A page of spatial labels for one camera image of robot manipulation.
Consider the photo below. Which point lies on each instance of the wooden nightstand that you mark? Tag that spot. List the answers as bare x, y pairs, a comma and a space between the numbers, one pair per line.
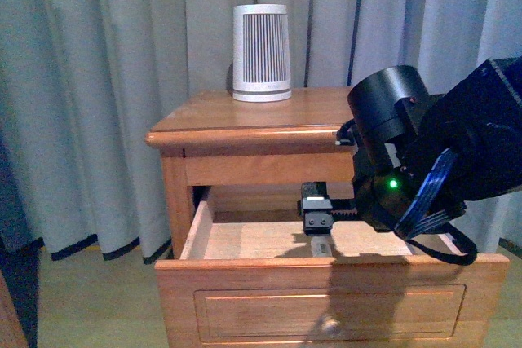
215, 140

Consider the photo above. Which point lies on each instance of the medicine bottle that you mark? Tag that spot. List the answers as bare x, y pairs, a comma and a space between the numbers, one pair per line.
321, 247

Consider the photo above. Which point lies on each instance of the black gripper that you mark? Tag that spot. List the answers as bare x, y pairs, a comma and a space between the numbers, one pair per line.
387, 202

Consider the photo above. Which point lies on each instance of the wooden drawer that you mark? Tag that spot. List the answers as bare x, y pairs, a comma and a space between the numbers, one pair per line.
247, 278

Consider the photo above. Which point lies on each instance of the white ribbed air purifier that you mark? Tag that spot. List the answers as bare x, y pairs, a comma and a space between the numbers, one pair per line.
261, 53

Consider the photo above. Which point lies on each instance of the wooden bed frame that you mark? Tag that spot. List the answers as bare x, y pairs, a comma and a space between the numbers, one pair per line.
11, 332

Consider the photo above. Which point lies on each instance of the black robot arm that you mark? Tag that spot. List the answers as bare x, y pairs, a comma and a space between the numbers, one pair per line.
421, 157

